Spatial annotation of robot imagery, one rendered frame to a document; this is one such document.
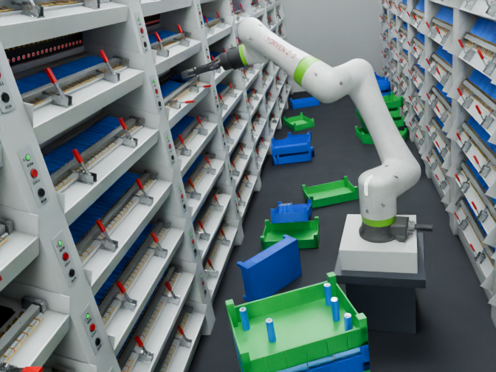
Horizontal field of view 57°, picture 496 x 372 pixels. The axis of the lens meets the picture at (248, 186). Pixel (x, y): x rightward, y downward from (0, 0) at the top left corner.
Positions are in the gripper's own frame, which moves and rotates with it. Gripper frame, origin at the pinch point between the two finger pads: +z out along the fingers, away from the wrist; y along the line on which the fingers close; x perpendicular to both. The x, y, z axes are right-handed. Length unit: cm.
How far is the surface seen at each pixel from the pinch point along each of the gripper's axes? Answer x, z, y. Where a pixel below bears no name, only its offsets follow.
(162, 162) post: 20, -1, 59
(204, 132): 26.1, 0.2, 8.2
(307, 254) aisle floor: 104, -26, 0
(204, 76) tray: 4.5, -3.0, -10.5
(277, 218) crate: 89, -12, -17
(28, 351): 27, -1, 141
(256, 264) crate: 81, -12, 37
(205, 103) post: 17.0, 1.5, -10.8
